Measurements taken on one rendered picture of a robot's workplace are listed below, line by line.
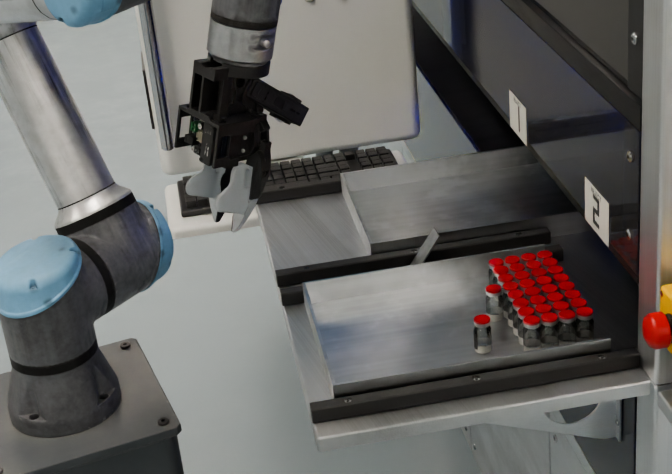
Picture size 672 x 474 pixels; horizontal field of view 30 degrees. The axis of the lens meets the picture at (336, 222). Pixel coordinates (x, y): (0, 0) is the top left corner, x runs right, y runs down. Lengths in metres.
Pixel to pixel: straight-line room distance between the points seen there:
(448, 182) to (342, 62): 0.40
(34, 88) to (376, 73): 0.83
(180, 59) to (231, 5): 0.92
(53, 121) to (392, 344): 0.54
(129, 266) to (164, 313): 1.86
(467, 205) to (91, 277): 0.62
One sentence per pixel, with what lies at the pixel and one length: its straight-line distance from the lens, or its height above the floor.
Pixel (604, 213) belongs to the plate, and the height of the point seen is 1.03.
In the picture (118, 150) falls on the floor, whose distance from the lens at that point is 4.72.
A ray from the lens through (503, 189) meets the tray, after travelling 2.00.
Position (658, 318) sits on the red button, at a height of 1.01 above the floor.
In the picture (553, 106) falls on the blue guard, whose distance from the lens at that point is 1.73.
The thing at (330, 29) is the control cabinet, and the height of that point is 1.04.
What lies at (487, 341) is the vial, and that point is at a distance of 1.57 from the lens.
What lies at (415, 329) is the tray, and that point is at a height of 0.88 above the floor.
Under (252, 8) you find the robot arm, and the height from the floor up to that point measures 1.35.
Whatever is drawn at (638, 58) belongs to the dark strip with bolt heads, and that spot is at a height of 1.26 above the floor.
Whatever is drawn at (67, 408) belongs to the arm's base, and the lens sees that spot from 1.69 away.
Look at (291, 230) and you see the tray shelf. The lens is 1.93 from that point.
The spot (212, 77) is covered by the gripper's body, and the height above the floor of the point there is 1.28.
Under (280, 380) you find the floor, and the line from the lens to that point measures 3.18.
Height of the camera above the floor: 1.73
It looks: 26 degrees down
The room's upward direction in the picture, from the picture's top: 6 degrees counter-clockwise
